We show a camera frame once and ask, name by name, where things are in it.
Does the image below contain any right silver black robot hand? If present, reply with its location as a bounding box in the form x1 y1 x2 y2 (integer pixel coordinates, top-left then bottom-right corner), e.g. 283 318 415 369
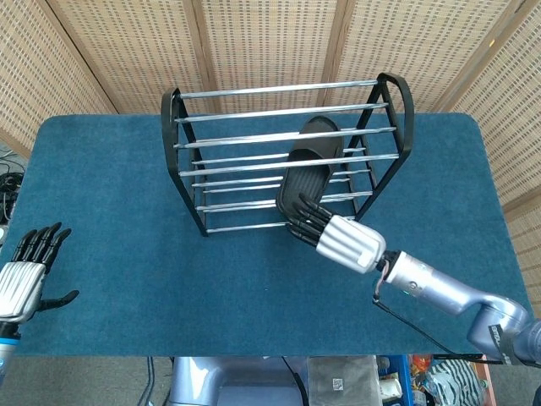
286 192 386 274

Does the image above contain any tangled black cables bundle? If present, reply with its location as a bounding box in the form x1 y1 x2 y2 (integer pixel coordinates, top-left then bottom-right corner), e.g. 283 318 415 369
0 143 26 225

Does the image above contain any blue felt table cover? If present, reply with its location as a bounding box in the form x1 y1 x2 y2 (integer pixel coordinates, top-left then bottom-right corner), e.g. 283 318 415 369
0 110 536 359

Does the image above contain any white paper cup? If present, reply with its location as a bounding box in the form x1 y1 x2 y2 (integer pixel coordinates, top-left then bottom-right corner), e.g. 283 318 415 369
379 377 402 398

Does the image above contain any grey box with QR code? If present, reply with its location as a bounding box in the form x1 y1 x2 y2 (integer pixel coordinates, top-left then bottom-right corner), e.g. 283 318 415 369
307 356 380 406

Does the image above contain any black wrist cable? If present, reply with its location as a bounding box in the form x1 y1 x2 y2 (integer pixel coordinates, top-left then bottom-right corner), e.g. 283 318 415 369
371 295 500 364

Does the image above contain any woven bamboo folding screen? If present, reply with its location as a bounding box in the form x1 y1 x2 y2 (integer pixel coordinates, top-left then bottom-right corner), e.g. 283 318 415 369
0 0 541 272

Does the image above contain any black rubber slipper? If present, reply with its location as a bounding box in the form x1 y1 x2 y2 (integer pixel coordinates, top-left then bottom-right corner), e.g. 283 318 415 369
276 115 344 221

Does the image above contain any blue metal frame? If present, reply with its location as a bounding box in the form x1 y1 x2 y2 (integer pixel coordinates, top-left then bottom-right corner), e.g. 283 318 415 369
378 354 413 406

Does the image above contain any silver blue robot base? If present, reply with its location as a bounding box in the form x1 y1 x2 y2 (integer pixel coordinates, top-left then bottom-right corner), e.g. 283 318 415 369
168 356 314 406

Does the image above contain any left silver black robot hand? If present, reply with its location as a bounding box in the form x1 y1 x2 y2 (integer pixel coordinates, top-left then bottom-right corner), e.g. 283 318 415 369
0 222 80 325

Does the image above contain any zebra striped cloth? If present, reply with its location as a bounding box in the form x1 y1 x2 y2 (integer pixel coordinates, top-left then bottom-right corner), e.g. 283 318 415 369
422 359 483 406

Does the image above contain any thick black cable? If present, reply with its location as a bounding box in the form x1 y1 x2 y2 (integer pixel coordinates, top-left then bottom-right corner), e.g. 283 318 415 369
281 356 308 406

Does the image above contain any thin black cable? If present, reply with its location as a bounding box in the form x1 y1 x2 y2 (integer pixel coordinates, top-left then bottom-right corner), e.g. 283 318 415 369
143 356 156 406

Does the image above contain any black chrome shoe rack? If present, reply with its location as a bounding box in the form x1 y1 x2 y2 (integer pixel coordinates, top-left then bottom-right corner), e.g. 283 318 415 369
160 71 416 238

